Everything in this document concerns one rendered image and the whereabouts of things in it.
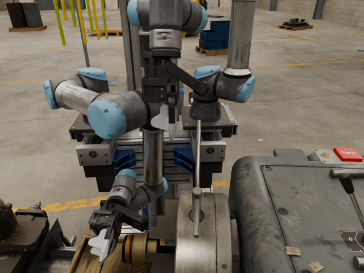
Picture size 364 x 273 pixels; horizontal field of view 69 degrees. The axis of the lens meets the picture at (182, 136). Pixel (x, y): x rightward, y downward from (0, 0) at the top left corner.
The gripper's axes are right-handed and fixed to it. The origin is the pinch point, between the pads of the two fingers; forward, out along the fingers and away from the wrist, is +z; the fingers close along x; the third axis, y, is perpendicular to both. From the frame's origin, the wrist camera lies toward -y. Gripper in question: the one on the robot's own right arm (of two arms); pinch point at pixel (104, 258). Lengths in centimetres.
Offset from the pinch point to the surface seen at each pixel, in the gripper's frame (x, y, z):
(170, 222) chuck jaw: 7.5, -17.2, -6.5
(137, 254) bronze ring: 2.6, -9.1, 0.3
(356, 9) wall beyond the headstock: -42, -722, -1296
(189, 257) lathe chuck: 12.3, -22.7, 7.0
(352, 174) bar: 19, -65, -15
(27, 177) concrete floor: -107, 145, -158
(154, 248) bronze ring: 3.0, -13.1, -1.5
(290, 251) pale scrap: 18.1, -42.3, 8.7
